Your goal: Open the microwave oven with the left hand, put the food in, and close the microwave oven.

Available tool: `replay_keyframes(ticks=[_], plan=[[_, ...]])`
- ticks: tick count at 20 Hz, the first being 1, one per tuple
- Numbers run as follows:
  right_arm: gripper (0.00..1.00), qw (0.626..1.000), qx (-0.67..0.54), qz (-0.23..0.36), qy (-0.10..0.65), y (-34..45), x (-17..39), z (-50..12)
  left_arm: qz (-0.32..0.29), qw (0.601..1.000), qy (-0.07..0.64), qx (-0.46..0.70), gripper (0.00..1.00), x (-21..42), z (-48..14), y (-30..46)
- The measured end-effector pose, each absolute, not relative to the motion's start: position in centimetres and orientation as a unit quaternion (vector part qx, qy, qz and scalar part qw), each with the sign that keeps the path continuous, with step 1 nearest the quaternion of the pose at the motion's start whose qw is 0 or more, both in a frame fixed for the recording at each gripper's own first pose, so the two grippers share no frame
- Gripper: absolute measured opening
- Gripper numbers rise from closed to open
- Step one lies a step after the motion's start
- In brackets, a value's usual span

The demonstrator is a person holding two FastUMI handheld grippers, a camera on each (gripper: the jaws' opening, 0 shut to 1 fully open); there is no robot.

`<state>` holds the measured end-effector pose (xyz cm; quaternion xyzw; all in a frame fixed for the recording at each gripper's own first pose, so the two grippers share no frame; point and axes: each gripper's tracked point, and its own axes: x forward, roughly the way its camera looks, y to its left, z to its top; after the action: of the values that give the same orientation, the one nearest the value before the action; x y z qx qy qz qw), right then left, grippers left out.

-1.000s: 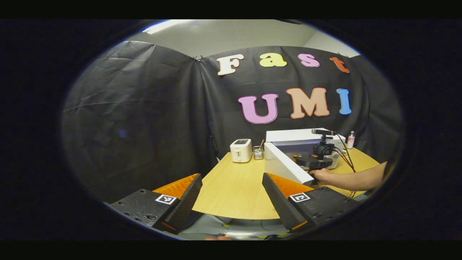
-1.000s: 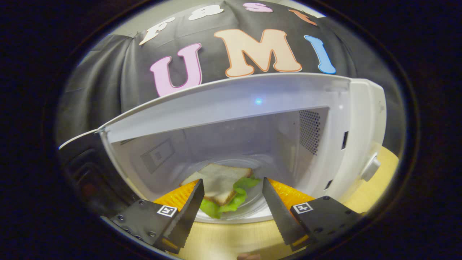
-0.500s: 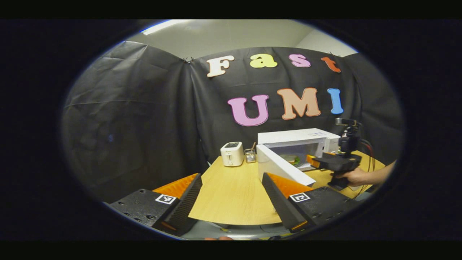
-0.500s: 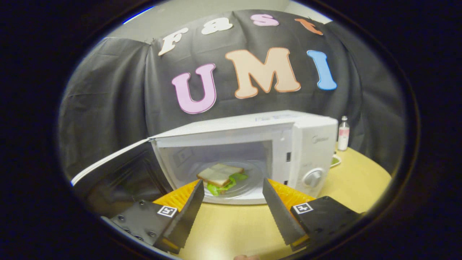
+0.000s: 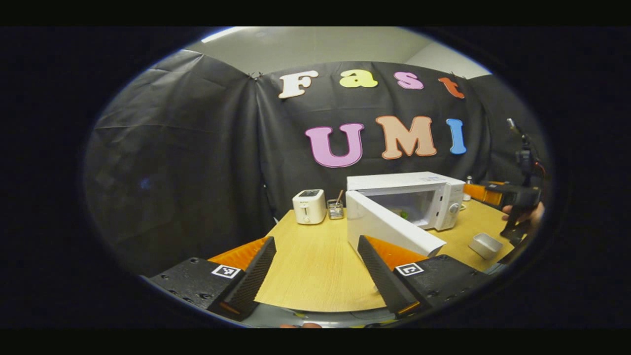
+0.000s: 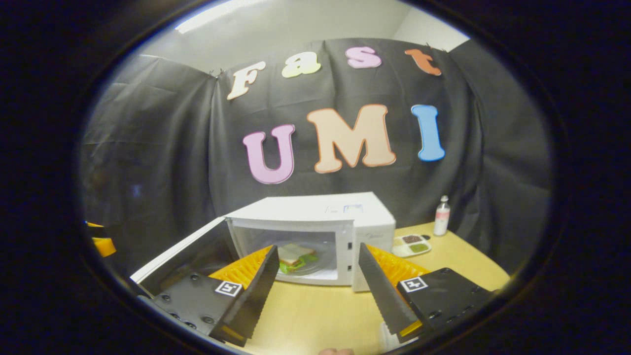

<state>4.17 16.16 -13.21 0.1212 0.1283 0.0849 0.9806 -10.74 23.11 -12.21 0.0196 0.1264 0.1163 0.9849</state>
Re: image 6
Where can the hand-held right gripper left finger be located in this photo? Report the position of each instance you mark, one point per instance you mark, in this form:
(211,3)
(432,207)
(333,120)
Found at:
(254,301)

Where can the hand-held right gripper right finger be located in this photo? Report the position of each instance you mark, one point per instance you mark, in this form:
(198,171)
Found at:
(382,296)

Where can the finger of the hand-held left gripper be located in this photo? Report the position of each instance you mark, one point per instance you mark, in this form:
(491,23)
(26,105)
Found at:
(106,246)
(96,230)

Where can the lettuce sandwich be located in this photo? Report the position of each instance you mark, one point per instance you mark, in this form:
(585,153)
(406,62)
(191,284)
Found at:
(296,256)

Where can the white microwave oven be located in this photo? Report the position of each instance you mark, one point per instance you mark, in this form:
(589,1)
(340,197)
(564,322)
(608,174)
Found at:
(305,209)

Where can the white divided dish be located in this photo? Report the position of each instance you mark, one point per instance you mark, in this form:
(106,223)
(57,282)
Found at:
(411,245)

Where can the clear glass plate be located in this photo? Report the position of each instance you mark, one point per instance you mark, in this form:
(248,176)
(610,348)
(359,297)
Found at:
(325,264)

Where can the small pink label bottle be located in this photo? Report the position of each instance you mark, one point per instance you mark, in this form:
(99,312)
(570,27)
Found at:
(442,219)

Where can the black backdrop cloth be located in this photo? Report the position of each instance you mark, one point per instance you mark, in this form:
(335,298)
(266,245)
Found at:
(157,148)

